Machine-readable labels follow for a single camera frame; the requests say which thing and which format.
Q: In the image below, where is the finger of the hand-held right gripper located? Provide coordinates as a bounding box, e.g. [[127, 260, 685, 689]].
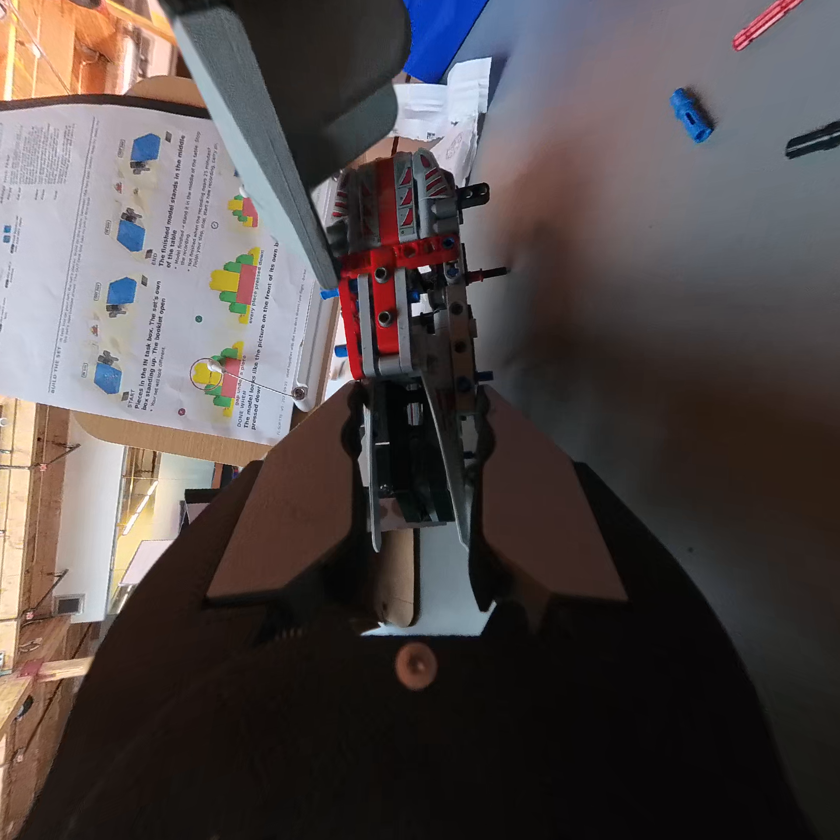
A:
[[172, 5, 343, 291]]

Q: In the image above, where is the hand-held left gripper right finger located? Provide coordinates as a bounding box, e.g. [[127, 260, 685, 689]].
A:
[[468, 386, 629, 613]]

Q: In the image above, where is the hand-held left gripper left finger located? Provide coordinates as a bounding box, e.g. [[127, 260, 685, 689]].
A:
[[207, 386, 382, 618]]

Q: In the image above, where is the grey red brick vehicle model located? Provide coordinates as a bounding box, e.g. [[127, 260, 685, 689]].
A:
[[323, 147, 511, 552]]

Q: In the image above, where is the blue plastic bin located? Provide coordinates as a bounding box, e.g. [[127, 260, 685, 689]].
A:
[[402, 0, 490, 85]]

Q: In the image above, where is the brown instruction board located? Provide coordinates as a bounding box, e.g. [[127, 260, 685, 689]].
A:
[[0, 75, 345, 468]]

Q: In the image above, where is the white clip bar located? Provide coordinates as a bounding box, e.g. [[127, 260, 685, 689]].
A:
[[293, 289, 342, 413]]

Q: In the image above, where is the white instruction sheet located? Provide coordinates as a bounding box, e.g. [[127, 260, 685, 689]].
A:
[[0, 98, 309, 448]]

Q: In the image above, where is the blue brick pin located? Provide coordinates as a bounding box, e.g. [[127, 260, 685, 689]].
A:
[[669, 87, 715, 144]]

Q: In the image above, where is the thin red brick beam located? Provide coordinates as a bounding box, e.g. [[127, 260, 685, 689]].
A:
[[731, 0, 807, 52]]

